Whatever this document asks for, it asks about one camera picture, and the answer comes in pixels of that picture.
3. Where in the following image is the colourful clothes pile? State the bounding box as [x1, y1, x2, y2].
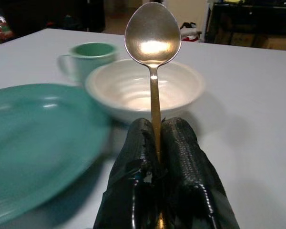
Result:
[0, 6, 15, 47]

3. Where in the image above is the teal green dinner plate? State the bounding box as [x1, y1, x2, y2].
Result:
[0, 83, 113, 229]

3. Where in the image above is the green mug with handle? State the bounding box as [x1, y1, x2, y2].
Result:
[57, 42, 120, 84]

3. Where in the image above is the red cloth item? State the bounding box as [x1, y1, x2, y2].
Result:
[179, 21, 204, 43]

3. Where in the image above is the metal spoon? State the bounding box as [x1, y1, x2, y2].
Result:
[124, 2, 182, 229]

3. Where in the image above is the black cabinet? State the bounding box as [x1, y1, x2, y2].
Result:
[204, 1, 286, 50]

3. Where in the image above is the white ceramic bowl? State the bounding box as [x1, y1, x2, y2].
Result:
[84, 58, 206, 125]

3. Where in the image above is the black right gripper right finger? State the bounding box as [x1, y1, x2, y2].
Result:
[160, 116, 241, 229]

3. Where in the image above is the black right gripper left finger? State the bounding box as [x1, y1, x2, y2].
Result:
[93, 117, 163, 229]

